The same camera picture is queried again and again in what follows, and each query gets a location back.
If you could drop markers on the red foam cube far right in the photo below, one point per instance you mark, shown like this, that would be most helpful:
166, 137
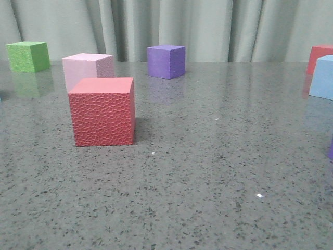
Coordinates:
317, 52

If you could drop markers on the grey-green curtain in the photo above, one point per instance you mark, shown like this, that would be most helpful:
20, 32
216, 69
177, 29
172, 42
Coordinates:
211, 31

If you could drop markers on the green foam cube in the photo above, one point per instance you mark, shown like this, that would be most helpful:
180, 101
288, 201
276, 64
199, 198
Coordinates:
29, 57

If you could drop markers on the dark purple foam cube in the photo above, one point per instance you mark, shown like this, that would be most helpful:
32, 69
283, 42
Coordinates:
166, 61

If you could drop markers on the purple foam cube right edge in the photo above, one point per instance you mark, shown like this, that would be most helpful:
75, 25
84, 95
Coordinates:
330, 152

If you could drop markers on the red textured foam cube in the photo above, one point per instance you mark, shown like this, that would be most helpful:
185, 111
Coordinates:
103, 111

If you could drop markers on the pink foam cube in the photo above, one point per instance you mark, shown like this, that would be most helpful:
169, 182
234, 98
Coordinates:
86, 65

